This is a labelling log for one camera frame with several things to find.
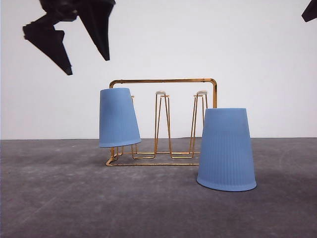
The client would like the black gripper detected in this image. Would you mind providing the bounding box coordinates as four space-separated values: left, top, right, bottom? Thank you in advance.
23 0 116 75

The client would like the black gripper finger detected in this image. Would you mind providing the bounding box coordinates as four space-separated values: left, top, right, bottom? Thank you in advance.
302 0 317 22

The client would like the blue ribbed plastic cup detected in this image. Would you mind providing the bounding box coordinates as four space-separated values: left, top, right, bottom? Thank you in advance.
100 88 142 147

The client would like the gold wire cup rack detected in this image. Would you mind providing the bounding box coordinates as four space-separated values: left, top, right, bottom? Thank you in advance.
106 78 217 167

